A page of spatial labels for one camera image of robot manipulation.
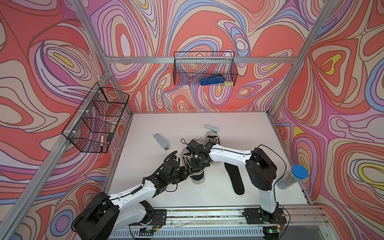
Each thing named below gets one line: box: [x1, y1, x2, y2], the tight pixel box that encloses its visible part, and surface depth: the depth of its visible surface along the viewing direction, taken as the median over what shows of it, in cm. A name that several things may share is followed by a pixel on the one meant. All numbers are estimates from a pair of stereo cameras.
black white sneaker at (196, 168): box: [181, 145, 210, 185], surface depth 84 cm
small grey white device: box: [205, 124, 219, 134], surface depth 109 cm
